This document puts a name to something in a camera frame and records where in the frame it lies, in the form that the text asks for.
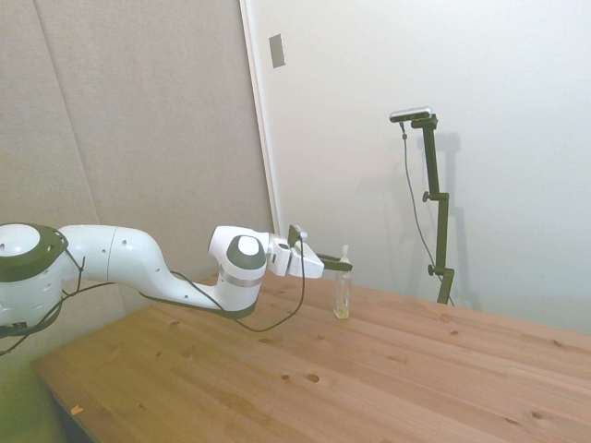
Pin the grey stereo camera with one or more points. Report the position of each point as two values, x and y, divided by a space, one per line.
411 113

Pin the small orange scrap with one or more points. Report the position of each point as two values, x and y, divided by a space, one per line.
76 409

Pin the clear sanitizer pump bottle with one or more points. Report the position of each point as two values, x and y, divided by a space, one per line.
342 295

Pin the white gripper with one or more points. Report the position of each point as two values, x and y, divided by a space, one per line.
307 265

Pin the grey wall plate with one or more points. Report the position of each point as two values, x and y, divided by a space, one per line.
277 51

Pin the black camera stand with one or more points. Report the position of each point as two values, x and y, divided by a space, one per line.
436 184

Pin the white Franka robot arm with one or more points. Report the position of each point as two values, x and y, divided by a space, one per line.
138 260

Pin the white vertical wall trim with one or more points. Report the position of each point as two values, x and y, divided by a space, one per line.
261 129

